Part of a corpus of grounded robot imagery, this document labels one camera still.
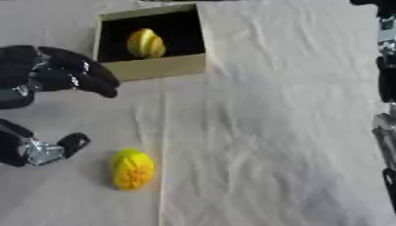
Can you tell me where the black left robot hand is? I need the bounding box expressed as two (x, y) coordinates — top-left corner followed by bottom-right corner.
(0, 44), (123, 168)

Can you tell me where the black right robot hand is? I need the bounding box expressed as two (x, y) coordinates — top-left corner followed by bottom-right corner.
(371, 56), (396, 214)

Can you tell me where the tan cardboard box black inside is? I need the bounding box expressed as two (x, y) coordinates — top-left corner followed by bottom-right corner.
(91, 2), (209, 82)

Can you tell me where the pale yellow ribbed toy fruit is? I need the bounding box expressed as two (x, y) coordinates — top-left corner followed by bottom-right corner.
(125, 27), (169, 59)

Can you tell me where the bright yellow ribbed toy fruit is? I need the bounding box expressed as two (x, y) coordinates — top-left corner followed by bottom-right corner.
(110, 147), (156, 192)

